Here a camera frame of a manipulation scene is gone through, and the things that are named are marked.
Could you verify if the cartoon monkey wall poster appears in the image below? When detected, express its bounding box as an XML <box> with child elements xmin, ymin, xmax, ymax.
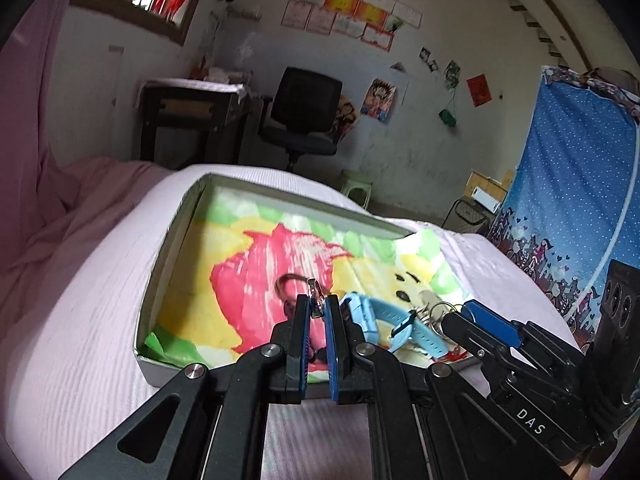
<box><xmin>332</xmin><ymin>94</ymin><xmax>361</xmax><ymax>137</ymax></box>

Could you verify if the dark wooden desk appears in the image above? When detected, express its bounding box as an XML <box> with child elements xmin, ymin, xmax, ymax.
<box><xmin>137</xmin><ymin>76</ymin><xmax>252</xmax><ymax>167</ymax></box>

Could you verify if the pink curtain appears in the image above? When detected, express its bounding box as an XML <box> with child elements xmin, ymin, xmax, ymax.
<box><xmin>0</xmin><ymin>0</ymin><xmax>106</xmax><ymax>271</ymax></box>

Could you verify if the row of wall certificates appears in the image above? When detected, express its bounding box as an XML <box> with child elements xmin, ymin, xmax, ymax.
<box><xmin>281</xmin><ymin>0</ymin><xmax>422</xmax><ymax>54</ymax></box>

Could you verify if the blue printed curtain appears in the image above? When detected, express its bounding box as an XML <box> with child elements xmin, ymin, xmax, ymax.
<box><xmin>480</xmin><ymin>65</ymin><xmax>640</xmax><ymax>352</ymax></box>

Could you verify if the red paper sheet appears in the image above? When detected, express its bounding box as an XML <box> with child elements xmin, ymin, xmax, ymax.
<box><xmin>466</xmin><ymin>74</ymin><xmax>492</xmax><ymax>107</ymax></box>

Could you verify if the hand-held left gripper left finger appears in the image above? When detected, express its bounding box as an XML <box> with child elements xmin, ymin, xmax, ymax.
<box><xmin>57</xmin><ymin>294</ymin><xmax>313</xmax><ymax>480</ymax></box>

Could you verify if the black wire basket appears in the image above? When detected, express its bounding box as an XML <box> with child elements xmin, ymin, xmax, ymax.
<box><xmin>442</xmin><ymin>199</ymin><xmax>492</xmax><ymax>234</ymax></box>

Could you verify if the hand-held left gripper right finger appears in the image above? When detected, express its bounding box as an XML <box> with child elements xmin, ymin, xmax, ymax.
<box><xmin>322</xmin><ymin>294</ymin><xmax>481</xmax><ymax>480</ymax></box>

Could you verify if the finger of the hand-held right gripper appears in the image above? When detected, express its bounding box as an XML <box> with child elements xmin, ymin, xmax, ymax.
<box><xmin>460</xmin><ymin>299</ymin><xmax>585</xmax><ymax>372</ymax></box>
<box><xmin>440</xmin><ymin>312</ymin><xmax>532</xmax><ymax>387</ymax></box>

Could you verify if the black office chair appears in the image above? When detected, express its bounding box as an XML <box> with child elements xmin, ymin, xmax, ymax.
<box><xmin>257</xmin><ymin>66</ymin><xmax>345</xmax><ymax>172</ymax></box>

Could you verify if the green plastic stool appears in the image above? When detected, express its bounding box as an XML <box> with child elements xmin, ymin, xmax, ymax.
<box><xmin>340</xmin><ymin>170</ymin><xmax>374</xmax><ymax>211</ymax></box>

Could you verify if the colourful cartoon cloth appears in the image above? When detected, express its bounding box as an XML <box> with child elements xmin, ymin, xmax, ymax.
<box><xmin>142</xmin><ymin>182</ymin><xmax>470</xmax><ymax>386</ymax></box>

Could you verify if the cartoon boy wall poster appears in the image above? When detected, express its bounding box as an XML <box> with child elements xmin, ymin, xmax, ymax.
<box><xmin>360</xmin><ymin>79</ymin><xmax>397</xmax><ymax>124</ymax></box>

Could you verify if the brown cardboard box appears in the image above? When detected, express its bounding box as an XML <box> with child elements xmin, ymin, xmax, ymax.
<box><xmin>462</xmin><ymin>171</ymin><xmax>514</xmax><ymax>214</ymax></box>

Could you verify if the medium metal ring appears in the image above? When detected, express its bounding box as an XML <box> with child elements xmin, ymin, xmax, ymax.
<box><xmin>431</xmin><ymin>302</ymin><xmax>464</xmax><ymax>332</ymax></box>

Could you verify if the silver metal clasp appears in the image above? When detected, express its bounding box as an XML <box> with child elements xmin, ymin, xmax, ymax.
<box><xmin>306</xmin><ymin>278</ymin><xmax>332</xmax><ymax>319</ymax></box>

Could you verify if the blue smart watch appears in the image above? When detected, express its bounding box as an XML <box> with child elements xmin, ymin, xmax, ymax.
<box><xmin>340</xmin><ymin>292</ymin><xmax>447</xmax><ymax>361</ymax></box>

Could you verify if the white cardboard box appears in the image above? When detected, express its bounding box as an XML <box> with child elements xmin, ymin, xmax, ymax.
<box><xmin>132</xmin><ymin>172</ymin><xmax>473</xmax><ymax>402</ymax></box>

